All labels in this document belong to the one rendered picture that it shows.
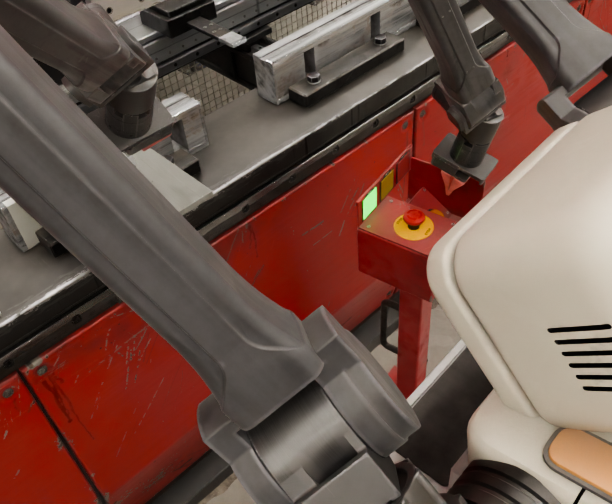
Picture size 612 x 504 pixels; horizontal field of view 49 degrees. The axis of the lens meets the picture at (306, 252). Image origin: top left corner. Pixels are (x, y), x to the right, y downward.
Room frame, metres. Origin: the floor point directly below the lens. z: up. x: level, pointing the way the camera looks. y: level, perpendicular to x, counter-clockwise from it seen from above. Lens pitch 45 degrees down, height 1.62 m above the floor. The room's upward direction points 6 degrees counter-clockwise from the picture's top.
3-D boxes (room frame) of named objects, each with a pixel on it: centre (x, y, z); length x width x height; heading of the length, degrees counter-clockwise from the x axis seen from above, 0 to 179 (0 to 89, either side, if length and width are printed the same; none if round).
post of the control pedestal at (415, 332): (0.92, -0.22, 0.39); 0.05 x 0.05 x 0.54; 51
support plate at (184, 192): (0.81, 0.28, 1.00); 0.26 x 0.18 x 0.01; 39
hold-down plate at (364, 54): (1.27, -0.13, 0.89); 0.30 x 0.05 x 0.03; 129
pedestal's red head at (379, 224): (0.92, -0.22, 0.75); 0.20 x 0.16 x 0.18; 141
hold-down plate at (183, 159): (0.91, 0.31, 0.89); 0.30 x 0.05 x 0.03; 129
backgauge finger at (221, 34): (1.31, 0.17, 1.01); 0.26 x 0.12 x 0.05; 39
